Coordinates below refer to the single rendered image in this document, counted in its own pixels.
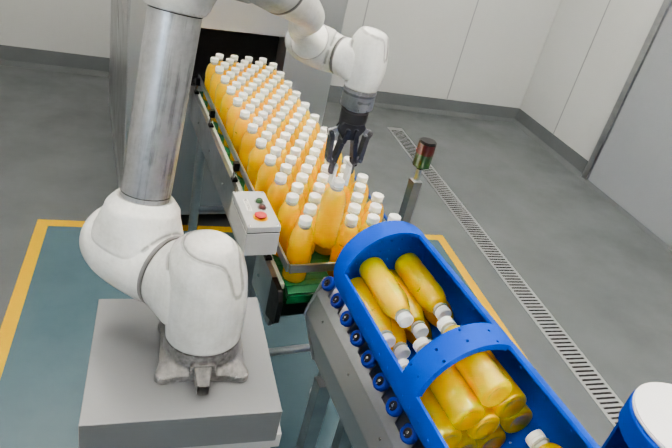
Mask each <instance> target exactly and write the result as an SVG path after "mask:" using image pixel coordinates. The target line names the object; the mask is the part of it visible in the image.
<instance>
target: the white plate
mask: <svg viewBox="0 0 672 448"><path fill-rule="evenodd" d="M632 405H633V410H634V413H635V415H636V417H637V419H638V421H639V423H640V425H641V426H642V428H643V429H644V430H645V432H646V433H647V434H648V436H649V437H650V438H651V439H652V440H653V441H654V442H655V443H656V444H657V445H658V446H659V447H660V448H672V384H668V383H661V382H649V383H645V384H642V385H641V386H639V387H638V388H637V389H636V391H635V392H634V394H633V397H632Z"/></svg>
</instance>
